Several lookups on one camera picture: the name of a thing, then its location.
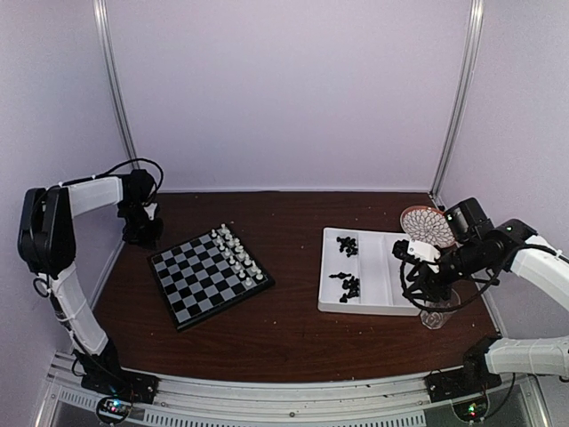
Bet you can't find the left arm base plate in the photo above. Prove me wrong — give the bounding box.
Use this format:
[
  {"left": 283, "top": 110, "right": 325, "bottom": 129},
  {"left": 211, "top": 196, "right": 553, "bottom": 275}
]
[{"left": 81, "top": 371, "right": 159, "bottom": 404}]

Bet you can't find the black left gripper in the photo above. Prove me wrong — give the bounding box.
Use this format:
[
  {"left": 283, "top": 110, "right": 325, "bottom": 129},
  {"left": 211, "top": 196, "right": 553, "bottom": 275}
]
[{"left": 118, "top": 202, "right": 164, "bottom": 251}]

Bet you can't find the white chess pieces row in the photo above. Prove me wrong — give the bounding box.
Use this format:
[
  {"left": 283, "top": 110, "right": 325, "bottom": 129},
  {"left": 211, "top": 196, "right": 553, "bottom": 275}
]
[{"left": 209, "top": 223, "right": 266, "bottom": 288}]

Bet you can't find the aluminium frame post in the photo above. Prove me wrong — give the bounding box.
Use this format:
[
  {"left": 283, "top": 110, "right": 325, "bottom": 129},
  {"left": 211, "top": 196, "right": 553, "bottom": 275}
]
[
  {"left": 92, "top": 0, "right": 137, "bottom": 160},
  {"left": 429, "top": 0, "right": 485, "bottom": 205}
]

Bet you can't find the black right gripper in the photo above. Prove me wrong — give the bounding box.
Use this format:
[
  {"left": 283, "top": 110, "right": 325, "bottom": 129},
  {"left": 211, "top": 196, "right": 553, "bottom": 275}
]
[{"left": 403, "top": 238, "right": 485, "bottom": 303}]

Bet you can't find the black white chess board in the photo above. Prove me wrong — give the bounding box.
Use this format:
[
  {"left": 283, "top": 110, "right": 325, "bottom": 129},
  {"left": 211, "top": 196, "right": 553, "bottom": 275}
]
[{"left": 148, "top": 231, "right": 275, "bottom": 332}]

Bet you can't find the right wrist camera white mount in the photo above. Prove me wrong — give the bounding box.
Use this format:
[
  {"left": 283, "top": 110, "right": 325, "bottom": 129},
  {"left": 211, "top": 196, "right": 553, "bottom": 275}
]
[{"left": 392, "top": 239, "right": 441, "bottom": 273}]

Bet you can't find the left aluminium frame post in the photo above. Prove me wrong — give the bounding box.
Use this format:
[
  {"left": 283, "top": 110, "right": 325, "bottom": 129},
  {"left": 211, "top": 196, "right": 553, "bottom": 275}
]
[{"left": 92, "top": 0, "right": 137, "bottom": 160}]

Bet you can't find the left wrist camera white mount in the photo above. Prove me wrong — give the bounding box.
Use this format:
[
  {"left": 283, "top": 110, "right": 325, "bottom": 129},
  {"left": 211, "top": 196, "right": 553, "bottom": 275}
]
[{"left": 144, "top": 203, "right": 159, "bottom": 221}]

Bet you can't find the right aluminium frame post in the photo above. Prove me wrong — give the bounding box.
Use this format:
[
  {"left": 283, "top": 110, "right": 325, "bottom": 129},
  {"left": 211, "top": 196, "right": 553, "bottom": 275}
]
[{"left": 429, "top": 0, "right": 485, "bottom": 205}]

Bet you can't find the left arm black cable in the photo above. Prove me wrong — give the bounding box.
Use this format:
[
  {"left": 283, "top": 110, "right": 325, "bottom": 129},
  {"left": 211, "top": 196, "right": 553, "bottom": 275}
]
[{"left": 92, "top": 158, "right": 164, "bottom": 197}]

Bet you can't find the black chess pieces pile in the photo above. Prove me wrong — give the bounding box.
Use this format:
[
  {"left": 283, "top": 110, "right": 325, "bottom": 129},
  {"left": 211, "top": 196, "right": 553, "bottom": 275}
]
[{"left": 326, "top": 234, "right": 361, "bottom": 303}]

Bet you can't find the front aluminium rail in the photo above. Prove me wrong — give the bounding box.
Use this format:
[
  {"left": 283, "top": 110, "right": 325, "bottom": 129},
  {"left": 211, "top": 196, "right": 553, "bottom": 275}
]
[{"left": 44, "top": 350, "right": 543, "bottom": 427}]

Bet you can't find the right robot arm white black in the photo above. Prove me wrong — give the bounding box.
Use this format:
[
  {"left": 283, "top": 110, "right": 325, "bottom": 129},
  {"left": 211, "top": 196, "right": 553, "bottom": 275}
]
[{"left": 392, "top": 197, "right": 568, "bottom": 393}]

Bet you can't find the patterned ceramic plate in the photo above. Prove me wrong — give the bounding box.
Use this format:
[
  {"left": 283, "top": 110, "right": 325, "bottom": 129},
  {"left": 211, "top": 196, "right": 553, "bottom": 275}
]
[{"left": 399, "top": 205, "right": 455, "bottom": 248}]

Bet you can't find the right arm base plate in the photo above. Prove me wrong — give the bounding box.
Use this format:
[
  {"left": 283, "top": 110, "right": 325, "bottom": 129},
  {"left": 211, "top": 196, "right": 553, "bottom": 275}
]
[{"left": 424, "top": 368, "right": 502, "bottom": 403}]

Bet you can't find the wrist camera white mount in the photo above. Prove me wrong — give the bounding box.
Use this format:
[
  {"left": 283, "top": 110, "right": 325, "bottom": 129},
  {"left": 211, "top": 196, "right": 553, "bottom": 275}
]
[
  {"left": 144, "top": 203, "right": 159, "bottom": 221},
  {"left": 392, "top": 239, "right": 441, "bottom": 273}
]

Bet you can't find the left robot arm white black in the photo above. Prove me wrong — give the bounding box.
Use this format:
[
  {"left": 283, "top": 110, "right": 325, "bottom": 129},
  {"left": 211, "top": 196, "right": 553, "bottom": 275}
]
[{"left": 17, "top": 169, "right": 164, "bottom": 395}]

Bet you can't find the white plastic compartment tray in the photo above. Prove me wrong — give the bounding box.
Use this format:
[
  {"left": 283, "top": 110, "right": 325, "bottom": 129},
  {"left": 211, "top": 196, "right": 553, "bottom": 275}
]
[{"left": 317, "top": 227, "right": 420, "bottom": 317}]

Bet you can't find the clear drinking glass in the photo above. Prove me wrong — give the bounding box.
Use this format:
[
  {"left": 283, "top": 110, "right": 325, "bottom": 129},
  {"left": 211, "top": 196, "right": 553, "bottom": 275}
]
[{"left": 420, "top": 290, "right": 461, "bottom": 330}]

